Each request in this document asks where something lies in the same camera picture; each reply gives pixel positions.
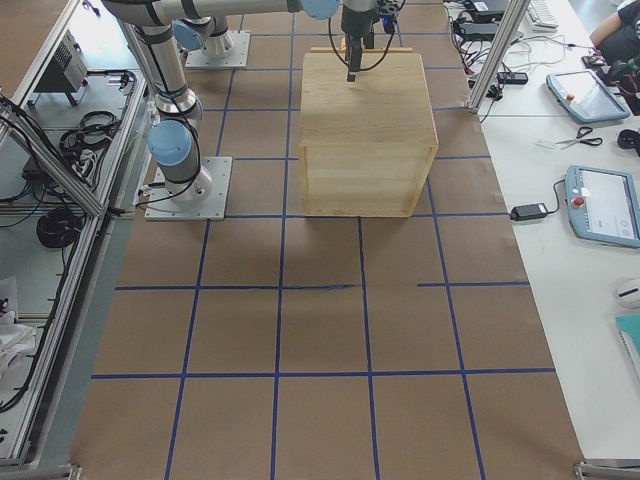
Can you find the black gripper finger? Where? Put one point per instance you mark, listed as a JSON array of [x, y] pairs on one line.
[[353, 59]]

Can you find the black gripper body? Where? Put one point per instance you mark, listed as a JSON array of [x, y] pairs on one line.
[[352, 22]]

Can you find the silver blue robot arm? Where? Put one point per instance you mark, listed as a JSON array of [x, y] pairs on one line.
[[152, 22]]

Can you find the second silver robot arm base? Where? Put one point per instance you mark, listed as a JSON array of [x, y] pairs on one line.
[[209, 35]]

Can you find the light wooden drawer cabinet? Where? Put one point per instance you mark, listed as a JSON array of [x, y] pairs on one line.
[[366, 145]]

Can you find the black laptop charger brick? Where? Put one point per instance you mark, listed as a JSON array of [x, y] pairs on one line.
[[478, 31]]

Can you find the black small device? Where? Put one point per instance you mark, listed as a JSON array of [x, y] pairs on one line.
[[512, 78]]

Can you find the white keyboard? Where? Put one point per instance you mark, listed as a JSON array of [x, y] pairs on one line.
[[540, 17]]

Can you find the upper teach pendant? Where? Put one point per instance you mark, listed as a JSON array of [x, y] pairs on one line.
[[585, 97]]

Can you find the teach pendant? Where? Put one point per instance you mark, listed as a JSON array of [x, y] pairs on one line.
[[602, 206], [585, 97]]

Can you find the black power adapter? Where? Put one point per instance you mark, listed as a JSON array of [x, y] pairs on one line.
[[528, 212]]

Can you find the seated person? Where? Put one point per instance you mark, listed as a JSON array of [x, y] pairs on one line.
[[617, 37]]

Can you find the grey electronics box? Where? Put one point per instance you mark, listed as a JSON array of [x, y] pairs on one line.
[[66, 72]]

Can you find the lower teach pendant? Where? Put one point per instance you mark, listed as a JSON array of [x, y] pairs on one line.
[[602, 206]]

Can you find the teal notebook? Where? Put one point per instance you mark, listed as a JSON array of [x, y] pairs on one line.
[[628, 328]]

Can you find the aluminium frame post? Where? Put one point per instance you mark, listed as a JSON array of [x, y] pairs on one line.
[[511, 20]]

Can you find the square robot base plate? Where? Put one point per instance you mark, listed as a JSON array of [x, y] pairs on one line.
[[205, 199]]

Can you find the black handled scissors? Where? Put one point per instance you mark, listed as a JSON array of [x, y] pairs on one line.
[[583, 136]]

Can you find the aluminium frame rail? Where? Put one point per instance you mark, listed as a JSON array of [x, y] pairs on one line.
[[42, 282]]

